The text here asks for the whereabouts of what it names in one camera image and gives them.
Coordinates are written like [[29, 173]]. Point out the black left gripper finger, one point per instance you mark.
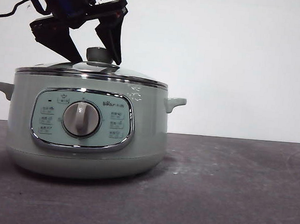
[[62, 42], [113, 34]]

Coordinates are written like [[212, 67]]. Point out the glass lid with green knob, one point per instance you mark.
[[96, 69]]

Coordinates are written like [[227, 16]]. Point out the pale green electric pot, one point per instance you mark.
[[149, 122]]

